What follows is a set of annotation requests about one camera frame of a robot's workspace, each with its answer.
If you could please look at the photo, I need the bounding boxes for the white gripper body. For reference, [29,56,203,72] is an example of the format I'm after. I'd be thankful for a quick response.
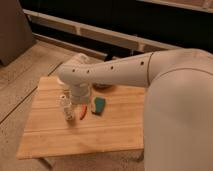
[70,84,91,104]

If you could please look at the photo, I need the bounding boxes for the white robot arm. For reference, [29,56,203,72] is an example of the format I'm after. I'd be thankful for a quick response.
[59,48,213,171]

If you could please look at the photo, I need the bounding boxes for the dark ceramic bowl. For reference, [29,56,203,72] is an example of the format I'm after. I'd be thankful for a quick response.
[93,83,111,90]

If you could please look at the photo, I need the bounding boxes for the green sponge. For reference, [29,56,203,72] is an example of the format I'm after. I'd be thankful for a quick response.
[91,97,106,115]

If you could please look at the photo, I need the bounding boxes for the wooden table board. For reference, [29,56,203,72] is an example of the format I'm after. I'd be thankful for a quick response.
[17,76,145,159]

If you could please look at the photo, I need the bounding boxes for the grey cabinet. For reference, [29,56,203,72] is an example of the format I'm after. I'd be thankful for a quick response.
[0,0,36,66]

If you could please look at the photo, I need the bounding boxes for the white wall rail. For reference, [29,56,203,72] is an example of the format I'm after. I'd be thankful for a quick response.
[23,9,178,52]

